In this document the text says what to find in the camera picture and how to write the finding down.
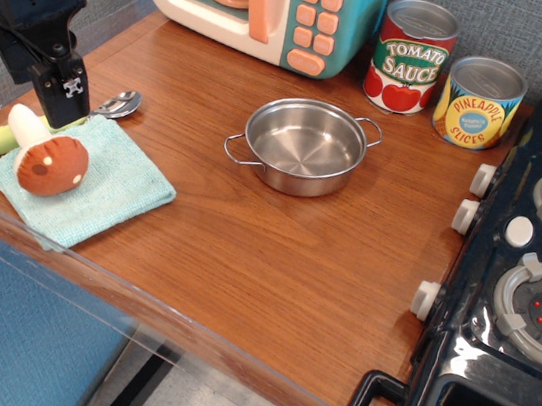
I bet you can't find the metal spoon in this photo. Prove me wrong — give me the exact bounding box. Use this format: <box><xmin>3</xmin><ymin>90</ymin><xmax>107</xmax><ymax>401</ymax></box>
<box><xmin>90</xmin><ymin>90</ymin><xmax>143</xmax><ymax>119</ymax></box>

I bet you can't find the pineapple slices can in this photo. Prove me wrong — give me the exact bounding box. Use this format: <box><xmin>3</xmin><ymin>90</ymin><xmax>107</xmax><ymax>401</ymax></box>
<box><xmin>432</xmin><ymin>56</ymin><xmax>528</xmax><ymax>150</ymax></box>

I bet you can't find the clear acrylic table guard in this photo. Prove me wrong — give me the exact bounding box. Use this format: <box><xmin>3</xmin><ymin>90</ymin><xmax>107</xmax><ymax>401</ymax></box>
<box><xmin>0</xmin><ymin>215</ymin><xmax>175</xmax><ymax>406</ymax></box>

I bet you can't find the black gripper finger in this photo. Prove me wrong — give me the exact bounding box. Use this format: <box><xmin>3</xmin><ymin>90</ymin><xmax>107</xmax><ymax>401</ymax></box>
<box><xmin>29</xmin><ymin>54</ymin><xmax>90</xmax><ymax>129</ymax></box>

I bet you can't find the plush brown mushroom toy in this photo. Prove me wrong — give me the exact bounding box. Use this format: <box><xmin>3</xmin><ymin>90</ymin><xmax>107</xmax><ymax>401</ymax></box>
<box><xmin>7</xmin><ymin>104</ymin><xmax>90</xmax><ymax>197</ymax></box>

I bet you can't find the toy microwave teal and cream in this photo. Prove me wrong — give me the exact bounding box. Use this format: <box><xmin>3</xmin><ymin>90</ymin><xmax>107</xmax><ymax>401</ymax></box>
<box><xmin>152</xmin><ymin>0</ymin><xmax>387</xmax><ymax>80</ymax></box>

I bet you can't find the metal pot with handles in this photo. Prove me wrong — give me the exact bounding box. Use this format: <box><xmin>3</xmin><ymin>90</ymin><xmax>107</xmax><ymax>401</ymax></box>
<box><xmin>223</xmin><ymin>98</ymin><xmax>384</xmax><ymax>198</ymax></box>

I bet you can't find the black toy stove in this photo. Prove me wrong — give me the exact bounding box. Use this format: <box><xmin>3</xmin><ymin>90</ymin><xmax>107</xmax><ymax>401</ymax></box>
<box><xmin>348</xmin><ymin>100</ymin><xmax>542</xmax><ymax>406</ymax></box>

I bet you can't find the green plush vegetable toy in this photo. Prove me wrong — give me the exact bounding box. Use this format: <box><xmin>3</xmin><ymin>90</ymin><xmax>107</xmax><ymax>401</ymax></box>
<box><xmin>0</xmin><ymin>104</ymin><xmax>89</xmax><ymax>173</ymax></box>

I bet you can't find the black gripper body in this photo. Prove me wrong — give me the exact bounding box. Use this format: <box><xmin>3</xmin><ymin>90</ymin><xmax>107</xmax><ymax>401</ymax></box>
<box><xmin>0</xmin><ymin>9</ymin><xmax>82</xmax><ymax>85</ymax></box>

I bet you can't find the light blue cloth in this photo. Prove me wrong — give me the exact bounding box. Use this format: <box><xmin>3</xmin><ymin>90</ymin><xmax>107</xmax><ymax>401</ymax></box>
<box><xmin>0</xmin><ymin>116</ymin><xmax>176</xmax><ymax>251</ymax></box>

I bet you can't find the tomato sauce can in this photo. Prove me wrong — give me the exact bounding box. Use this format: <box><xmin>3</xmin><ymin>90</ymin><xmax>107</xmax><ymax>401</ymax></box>
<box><xmin>363</xmin><ymin>0</ymin><xmax>461</xmax><ymax>114</ymax></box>

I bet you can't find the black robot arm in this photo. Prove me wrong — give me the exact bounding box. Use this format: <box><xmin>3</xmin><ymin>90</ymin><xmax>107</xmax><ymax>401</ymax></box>
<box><xmin>0</xmin><ymin>0</ymin><xmax>90</xmax><ymax>129</ymax></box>

